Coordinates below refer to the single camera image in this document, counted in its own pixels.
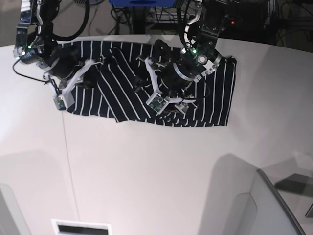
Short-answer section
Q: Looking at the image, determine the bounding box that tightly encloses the white power strip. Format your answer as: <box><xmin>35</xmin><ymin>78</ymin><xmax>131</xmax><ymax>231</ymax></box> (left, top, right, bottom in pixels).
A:
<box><xmin>145</xmin><ymin>12</ymin><xmax>178</xmax><ymax>24</ymax></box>

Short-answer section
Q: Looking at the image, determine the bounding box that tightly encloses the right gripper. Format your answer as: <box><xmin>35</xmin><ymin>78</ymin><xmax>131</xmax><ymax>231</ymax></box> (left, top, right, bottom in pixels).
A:
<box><xmin>13</xmin><ymin>0</ymin><xmax>103</xmax><ymax>110</ymax></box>

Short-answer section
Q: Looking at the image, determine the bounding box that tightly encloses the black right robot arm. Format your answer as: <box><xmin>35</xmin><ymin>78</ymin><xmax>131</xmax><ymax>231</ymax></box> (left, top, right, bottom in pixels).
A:
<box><xmin>13</xmin><ymin>0</ymin><xmax>101</xmax><ymax>110</ymax></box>

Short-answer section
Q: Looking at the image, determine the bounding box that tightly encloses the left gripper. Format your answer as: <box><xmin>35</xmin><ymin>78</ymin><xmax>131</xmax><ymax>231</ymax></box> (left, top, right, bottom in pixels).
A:
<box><xmin>136</xmin><ymin>0</ymin><xmax>227</xmax><ymax>115</ymax></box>

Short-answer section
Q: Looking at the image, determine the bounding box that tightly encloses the black table leg post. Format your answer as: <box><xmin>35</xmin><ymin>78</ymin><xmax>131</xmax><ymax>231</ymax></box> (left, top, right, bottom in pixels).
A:
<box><xmin>131</xmin><ymin>7</ymin><xmax>147</xmax><ymax>35</ymax></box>

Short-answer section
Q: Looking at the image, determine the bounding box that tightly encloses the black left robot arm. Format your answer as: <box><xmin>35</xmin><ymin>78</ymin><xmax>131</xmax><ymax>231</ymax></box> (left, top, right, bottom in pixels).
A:
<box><xmin>137</xmin><ymin>0</ymin><xmax>265</xmax><ymax>115</ymax></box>

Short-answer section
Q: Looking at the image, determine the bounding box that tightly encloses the navy white striped t-shirt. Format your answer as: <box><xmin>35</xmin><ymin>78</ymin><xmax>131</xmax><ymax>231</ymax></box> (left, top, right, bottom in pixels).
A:
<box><xmin>63</xmin><ymin>41</ymin><xmax>237</xmax><ymax>127</ymax></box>

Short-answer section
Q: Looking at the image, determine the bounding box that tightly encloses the blue bin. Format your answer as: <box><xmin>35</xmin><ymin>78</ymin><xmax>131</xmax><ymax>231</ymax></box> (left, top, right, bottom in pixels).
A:
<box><xmin>109</xmin><ymin>0</ymin><xmax>176</xmax><ymax>7</ymax></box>

